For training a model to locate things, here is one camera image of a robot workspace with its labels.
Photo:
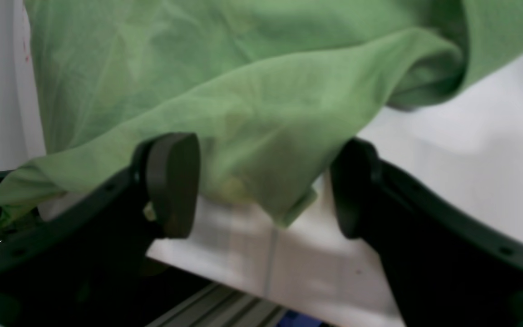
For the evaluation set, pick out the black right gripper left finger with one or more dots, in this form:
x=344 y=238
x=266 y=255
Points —
x=82 y=268

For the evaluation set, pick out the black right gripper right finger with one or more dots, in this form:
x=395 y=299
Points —
x=444 y=268

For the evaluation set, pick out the green t-shirt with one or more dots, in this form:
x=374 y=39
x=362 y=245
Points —
x=273 y=88

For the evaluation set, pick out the aluminium frame profile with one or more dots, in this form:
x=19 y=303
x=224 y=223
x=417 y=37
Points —
x=218 y=305

